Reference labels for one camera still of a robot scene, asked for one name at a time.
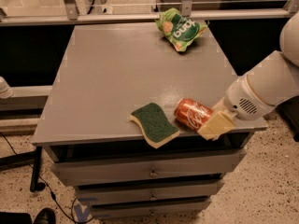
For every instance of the metal railing frame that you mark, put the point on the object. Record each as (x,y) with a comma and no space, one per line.
(45,12)

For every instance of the black table leg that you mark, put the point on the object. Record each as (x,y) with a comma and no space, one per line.
(36,185)

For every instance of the top grey drawer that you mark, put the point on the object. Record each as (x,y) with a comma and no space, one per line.
(83,173)

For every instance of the grey drawer cabinet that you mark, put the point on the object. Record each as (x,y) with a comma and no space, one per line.
(110,70)

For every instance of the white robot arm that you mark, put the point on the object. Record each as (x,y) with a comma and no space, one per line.
(258,92)

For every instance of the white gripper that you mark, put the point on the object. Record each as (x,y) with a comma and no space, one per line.
(241,97)

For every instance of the black shoe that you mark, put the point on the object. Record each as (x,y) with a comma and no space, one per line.
(45,216)

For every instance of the bottom grey drawer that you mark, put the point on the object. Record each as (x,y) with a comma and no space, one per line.
(149,208)

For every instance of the grey drawer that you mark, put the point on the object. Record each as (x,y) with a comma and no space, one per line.
(149,208)
(83,173)
(150,192)

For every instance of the green yellow sponge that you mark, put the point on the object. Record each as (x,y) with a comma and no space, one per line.
(154,125)

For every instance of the red coke can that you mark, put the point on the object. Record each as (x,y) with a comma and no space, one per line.
(192,113)

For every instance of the green chip bag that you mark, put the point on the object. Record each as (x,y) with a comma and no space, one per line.
(178,30)

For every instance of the middle grey drawer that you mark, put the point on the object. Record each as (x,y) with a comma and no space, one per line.
(150,192)

